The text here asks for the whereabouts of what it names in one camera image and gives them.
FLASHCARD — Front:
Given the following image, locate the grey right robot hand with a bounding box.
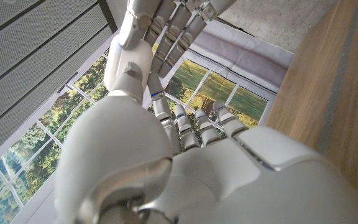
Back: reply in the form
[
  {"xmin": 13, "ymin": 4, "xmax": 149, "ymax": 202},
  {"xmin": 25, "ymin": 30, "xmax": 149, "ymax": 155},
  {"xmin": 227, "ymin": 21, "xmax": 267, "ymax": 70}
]
[{"xmin": 118, "ymin": 0, "xmax": 239, "ymax": 78}]

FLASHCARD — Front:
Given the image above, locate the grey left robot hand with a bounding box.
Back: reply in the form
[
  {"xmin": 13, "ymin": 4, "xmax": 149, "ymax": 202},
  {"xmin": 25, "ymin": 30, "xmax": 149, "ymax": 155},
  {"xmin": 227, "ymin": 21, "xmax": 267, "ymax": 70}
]
[{"xmin": 54, "ymin": 62, "xmax": 358, "ymax": 224}]

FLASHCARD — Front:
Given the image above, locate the printed window backdrop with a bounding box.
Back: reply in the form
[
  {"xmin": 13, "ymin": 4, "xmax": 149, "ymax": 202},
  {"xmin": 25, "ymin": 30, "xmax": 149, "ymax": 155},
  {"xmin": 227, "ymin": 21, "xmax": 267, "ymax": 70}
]
[{"xmin": 0, "ymin": 20, "xmax": 295, "ymax": 224}]

